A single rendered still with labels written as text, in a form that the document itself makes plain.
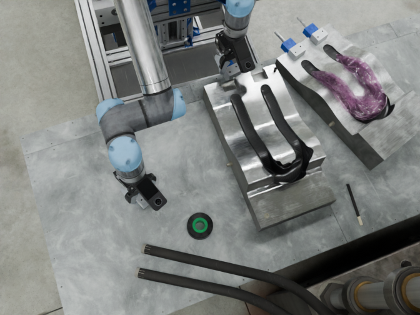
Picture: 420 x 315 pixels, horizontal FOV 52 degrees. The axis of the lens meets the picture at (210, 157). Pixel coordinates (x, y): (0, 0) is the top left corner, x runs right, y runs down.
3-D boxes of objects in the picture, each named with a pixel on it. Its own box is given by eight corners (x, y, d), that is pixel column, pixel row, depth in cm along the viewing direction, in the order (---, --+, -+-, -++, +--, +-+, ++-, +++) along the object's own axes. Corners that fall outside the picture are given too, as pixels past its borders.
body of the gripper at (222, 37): (233, 35, 145) (237, 12, 134) (246, 55, 143) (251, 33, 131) (213, 45, 143) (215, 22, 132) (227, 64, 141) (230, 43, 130)
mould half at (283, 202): (202, 98, 150) (204, 79, 138) (270, 77, 155) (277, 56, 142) (257, 232, 135) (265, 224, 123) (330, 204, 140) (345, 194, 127)
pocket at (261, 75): (247, 77, 148) (249, 71, 145) (261, 72, 149) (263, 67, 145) (252, 88, 147) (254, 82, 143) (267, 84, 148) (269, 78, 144)
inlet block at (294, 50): (269, 39, 157) (271, 30, 152) (279, 32, 158) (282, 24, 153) (292, 64, 154) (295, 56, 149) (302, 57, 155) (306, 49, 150)
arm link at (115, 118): (137, 102, 115) (150, 138, 112) (96, 115, 113) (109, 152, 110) (134, 88, 108) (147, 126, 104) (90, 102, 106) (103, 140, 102)
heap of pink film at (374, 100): (305, 76, 149) (312, 64, 141) (342, 50, 153) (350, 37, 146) (358, 131, 143) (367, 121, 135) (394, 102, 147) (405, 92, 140)
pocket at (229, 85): (219, 86, 146) (219, 80, 143) (232, 82, 147) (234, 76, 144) (223, 97, 145) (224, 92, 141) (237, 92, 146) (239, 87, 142)
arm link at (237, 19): (260, -13, 118) (249, 10, 115) (254, 12, 128) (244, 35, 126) (233, -23, 119) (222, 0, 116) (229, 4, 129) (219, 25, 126)
